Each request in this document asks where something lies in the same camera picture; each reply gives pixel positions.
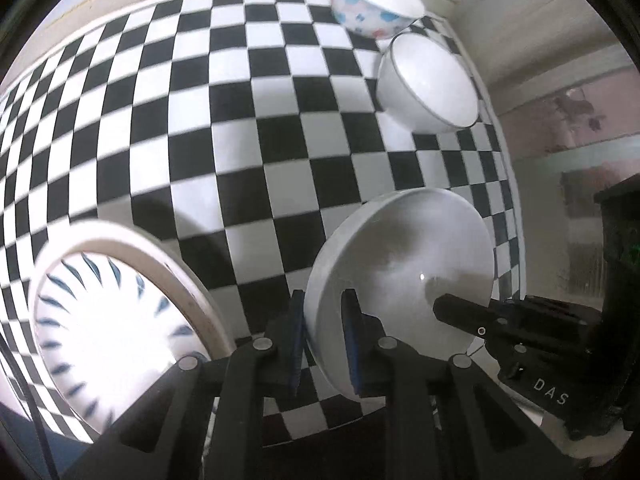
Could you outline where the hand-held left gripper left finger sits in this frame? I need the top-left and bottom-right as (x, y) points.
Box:
(60, 289), (306, 480)

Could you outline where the black and white checkered tablecloth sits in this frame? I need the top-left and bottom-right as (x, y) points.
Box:
(0, 0), (526, 448)

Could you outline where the white bowl with dark rim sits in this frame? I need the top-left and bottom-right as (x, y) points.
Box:
(375, 33), (481, 134)

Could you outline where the glass sliding door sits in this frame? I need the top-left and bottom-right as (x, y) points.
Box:
(500, 45), (640, 311)

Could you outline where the white plate with grey flower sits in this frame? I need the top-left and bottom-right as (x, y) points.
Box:
(27, 219), (238, 442)

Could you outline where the white bowl with grey flower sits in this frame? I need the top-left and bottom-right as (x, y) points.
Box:
(303, 187), (496, 403)

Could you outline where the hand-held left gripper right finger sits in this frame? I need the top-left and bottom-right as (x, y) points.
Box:
(341, 287), (566, 480)

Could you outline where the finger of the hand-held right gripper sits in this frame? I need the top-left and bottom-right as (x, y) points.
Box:
(432, 294), (511, 343)

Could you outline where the white bowl with coloured dots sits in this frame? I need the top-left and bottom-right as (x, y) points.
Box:
(329, 0), (426, 41)

